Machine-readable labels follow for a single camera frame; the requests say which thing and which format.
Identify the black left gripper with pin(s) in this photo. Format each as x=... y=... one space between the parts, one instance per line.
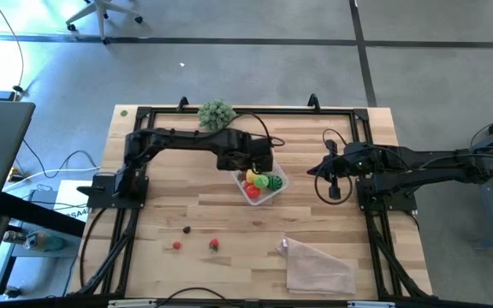
x=246 y=152

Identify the beige folded towel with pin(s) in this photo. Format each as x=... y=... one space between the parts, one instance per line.
x=315 y=269

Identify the small red toy cherry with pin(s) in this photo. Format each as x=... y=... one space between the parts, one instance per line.
x=177 y=245

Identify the light green toy lime half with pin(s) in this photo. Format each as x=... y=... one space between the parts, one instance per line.
x=261 y=181

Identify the white office chair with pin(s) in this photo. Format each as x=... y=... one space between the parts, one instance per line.
x=101 y=13

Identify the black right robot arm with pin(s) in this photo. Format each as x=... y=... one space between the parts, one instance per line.
x=435 y=160

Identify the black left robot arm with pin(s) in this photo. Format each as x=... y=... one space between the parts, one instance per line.
x=178 y=139

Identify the white printed box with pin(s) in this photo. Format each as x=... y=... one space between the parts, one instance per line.
x=73 y=201

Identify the green succulent plant in pot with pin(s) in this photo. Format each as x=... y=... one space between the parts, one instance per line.
x=215 y=114

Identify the red toy tomato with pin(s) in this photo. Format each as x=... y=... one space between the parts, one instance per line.
x=253 y=191

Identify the red toy strawberry with leaves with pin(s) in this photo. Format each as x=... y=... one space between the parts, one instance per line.
x=214 y=244

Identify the black aluminium table frame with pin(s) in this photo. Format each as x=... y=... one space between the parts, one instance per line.
x=315 y=111

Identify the silver aluminium post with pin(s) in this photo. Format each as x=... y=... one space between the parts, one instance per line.
x=131 y=304
x=370 y=304

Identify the teal bottle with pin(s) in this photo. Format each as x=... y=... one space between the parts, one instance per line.
x=43 y=241

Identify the dark green toy watermelon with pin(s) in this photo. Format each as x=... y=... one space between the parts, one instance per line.
x=275 y=182

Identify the yellow toy pineapple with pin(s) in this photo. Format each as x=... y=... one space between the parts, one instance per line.
x=251 y=175

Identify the black round caster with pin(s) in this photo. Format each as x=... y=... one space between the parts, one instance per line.
x=11 y=292

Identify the clear plastic tupperware container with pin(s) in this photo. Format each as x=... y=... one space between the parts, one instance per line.
x=267 y=192

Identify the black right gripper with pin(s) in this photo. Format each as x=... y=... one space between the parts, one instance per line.
x=360 y=160

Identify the dark toy blackberry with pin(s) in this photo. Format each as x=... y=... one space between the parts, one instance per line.
x=186 y=230

